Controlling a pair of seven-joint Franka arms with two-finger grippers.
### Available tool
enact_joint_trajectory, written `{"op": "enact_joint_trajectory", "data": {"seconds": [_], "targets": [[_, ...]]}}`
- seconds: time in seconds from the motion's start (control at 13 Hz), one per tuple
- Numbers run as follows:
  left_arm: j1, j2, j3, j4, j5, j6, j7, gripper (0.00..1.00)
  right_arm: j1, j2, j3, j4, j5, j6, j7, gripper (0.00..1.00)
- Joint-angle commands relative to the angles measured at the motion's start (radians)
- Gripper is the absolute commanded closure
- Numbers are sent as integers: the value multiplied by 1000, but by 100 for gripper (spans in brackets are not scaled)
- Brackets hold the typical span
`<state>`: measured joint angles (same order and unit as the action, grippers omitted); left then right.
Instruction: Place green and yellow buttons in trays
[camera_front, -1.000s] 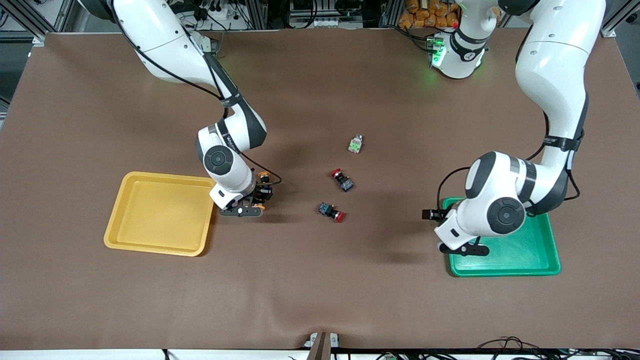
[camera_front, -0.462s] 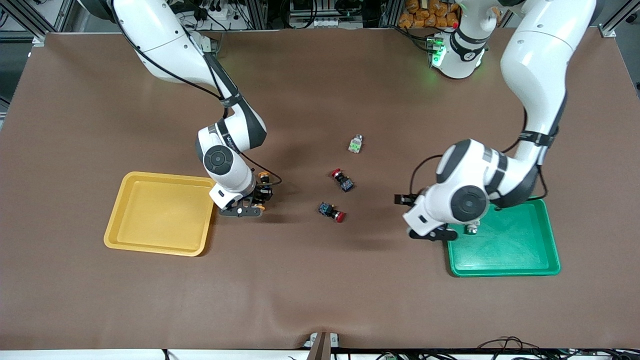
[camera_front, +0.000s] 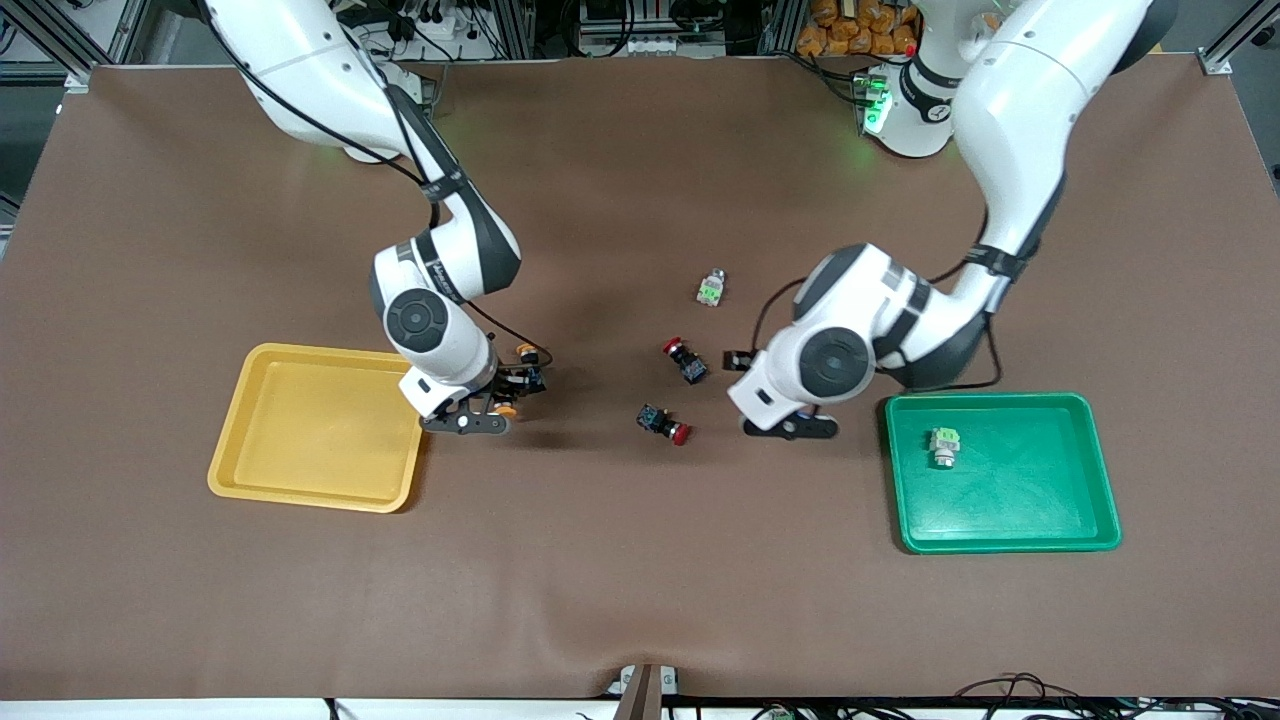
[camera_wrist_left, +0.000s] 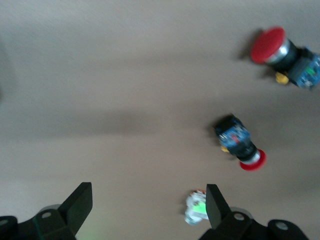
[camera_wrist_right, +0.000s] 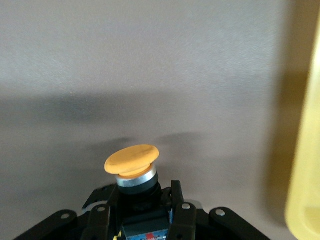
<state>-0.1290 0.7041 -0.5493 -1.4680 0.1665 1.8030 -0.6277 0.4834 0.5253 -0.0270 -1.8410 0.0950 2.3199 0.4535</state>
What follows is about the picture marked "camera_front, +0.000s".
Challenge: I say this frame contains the red mushroom push button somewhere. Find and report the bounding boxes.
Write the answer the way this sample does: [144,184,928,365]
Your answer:
[661,337,710,386]
[636,403,691,447]

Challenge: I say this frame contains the yellow plastic tray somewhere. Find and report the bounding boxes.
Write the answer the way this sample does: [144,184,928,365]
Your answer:
[207,343,436,514]

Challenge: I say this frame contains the brown table mat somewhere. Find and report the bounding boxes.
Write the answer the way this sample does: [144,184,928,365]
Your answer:
[0,55,1280,701]

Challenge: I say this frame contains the green plastic tray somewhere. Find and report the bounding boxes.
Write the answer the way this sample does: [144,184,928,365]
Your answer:
[884,392,1123,555]

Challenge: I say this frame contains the white power strip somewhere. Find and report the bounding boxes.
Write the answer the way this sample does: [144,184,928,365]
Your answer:
[622,36,723,57]

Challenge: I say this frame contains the metal table clamp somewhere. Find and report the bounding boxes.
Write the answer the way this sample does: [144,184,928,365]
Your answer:
[604,663,681,720]

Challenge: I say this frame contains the orange items pile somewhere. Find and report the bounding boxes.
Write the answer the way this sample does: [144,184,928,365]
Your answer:
[797,0,919,58]

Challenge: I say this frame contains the power strip with black plugs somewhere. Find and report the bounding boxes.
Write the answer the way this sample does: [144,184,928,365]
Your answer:
[385,0,471,46]

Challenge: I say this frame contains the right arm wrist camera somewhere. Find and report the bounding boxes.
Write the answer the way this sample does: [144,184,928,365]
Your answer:
[419,408,512,439]

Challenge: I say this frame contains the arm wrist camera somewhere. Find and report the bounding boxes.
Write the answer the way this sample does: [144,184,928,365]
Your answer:
[419,408,512,439]
[741,413,840,442]

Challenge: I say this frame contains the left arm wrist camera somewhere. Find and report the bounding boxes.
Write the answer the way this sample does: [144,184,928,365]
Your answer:
[741,413,840,442]

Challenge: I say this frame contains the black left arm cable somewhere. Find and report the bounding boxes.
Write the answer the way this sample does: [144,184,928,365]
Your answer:
[750,205,1004,393]

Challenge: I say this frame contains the black cable bundle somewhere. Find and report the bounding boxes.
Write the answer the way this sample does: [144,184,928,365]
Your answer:
[950,672,1280,720]

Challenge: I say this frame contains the aluminium frame profile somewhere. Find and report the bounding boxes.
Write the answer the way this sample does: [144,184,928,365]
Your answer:
[0,0,101,93]
[1197,0,1280,77]

